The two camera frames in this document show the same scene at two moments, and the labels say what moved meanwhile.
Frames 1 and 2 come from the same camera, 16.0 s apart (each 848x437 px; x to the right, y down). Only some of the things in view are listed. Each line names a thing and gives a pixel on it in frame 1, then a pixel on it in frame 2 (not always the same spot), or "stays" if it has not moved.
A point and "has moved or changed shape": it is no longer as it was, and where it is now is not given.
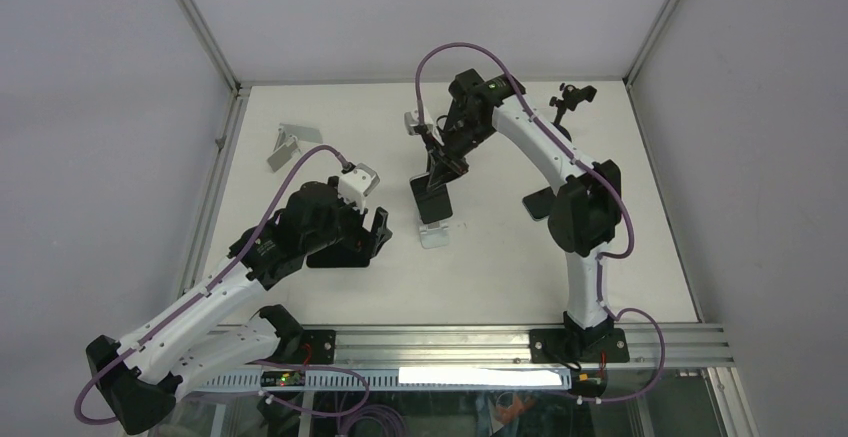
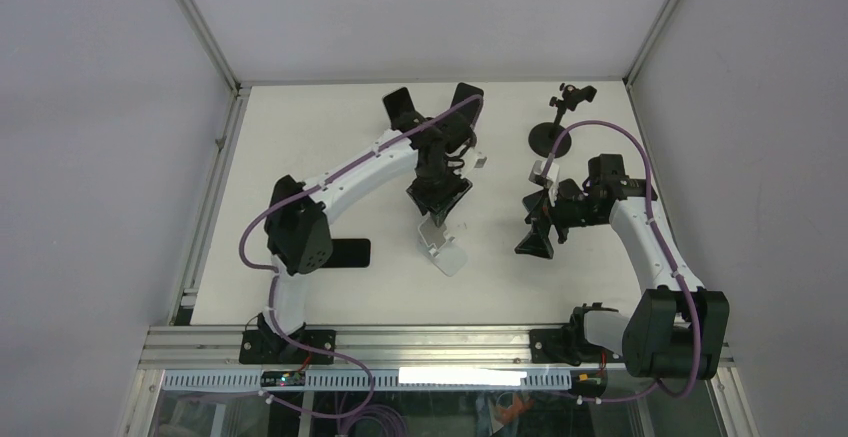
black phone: [433, 203] has moved or changed shape
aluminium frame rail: [691, 346] stays
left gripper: [360, 237] -> [426, 206]
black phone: [339, 255] stays
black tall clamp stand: [571, 97] stays
